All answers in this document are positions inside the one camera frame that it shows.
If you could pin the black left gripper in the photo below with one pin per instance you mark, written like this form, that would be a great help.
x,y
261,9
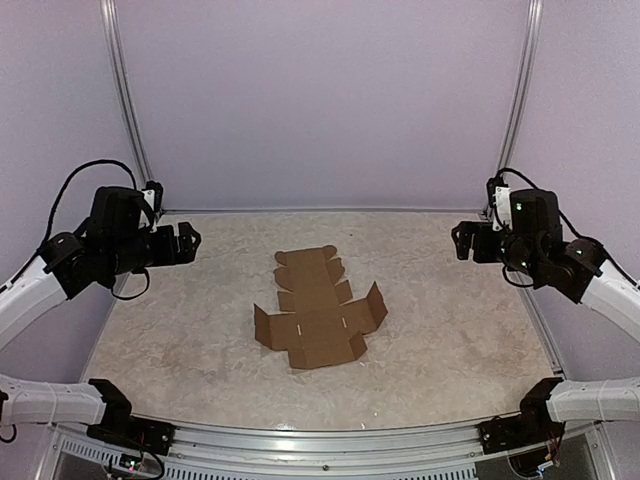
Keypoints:
x,y
168,254

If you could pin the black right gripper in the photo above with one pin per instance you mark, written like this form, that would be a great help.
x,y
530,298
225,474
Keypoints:
x,y
482,253

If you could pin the brown cardboard box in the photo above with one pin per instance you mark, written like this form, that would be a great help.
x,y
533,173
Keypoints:
x,y
319,323

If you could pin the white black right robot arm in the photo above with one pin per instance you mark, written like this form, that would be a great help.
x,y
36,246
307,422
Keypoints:
x,y
526,236

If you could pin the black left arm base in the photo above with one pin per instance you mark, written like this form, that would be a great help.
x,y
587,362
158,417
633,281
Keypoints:
x,y
143,434

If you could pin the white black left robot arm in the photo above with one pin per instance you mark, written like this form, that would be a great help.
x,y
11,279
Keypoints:
x,y
120,236

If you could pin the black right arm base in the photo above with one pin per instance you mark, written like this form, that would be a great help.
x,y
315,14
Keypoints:
x,y
501,434

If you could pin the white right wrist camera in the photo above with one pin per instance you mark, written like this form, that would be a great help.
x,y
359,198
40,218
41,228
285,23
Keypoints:
x,y
499,202

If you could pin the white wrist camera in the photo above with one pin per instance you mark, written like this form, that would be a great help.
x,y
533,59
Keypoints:
x,y
151,206
499,202

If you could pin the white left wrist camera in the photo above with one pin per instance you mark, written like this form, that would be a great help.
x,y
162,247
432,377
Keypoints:
x,y
151,206

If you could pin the right aluminium frame post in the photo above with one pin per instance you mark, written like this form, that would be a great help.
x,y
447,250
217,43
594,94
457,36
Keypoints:
x,y
523,79

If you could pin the aluminium frame post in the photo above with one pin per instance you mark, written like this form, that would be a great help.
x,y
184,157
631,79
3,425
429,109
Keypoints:
x,y
109,16
523,79

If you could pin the left aluminium frame post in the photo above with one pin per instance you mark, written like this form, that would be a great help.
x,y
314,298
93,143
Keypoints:
x,y
109,16

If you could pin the front aluminium frame rail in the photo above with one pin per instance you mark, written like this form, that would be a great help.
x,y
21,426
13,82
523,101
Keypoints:
x,y
448,451

